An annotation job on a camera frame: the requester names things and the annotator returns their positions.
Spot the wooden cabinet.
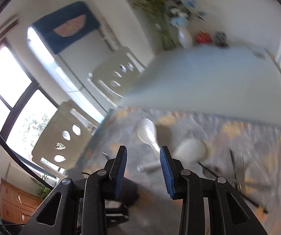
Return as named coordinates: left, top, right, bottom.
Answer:
left=0, top=179, right=43, bottom=224

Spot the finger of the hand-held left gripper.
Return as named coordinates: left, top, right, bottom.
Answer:
left=105, top=202, right=130, bottom=226

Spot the white framed picture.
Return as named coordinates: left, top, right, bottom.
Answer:
left=99, top=21, right=122, bottom=52

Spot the black chopstick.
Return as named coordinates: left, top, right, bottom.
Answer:
left=198, top=162, right=268, bottom=213
left=230, top=149, right=238, bottom=185

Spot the black perforated utensil holder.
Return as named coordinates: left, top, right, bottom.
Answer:
left=117, top=177, right=141, bottom=206

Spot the white textured rice paddle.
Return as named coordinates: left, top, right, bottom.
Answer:
left=137, top=138, right=207, bottom=173

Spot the patterned grey tablecloth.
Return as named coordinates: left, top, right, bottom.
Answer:
left=65, top=106, right=281, bottom=235

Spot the small red object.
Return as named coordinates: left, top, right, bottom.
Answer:
left=195, top=31, right=212, bottom=43

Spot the flower bouquet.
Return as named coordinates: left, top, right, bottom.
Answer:
left=121, top=0, right=207, bottom=51

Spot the person's left forearm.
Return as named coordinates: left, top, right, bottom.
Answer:
left=0, top=212, right=27, bottom=235

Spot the green potted plant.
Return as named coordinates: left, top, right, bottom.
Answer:
left=32, top=173, right=56, bottom=201

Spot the black framed window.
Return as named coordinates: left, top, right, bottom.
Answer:
left=0, top=39, right=61, bottom=153

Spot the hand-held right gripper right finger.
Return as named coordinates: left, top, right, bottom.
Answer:
left=159, top=146, right=269, bottom=235

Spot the blue wall painting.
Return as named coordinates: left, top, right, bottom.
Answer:
left=32, top=1, right=100, bottom=54

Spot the small dark object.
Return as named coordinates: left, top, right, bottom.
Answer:
left=214, top=31, right=229, bottom=47

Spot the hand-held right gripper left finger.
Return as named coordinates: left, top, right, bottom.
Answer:
left=21, top=146, right=128, bottom=235

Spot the white smooth rice spoon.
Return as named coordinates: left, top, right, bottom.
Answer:
left=137, top=118, right=162, bottom=156

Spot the silver fork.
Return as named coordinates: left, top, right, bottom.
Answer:
left=238, top=174, right=274, bottom=193

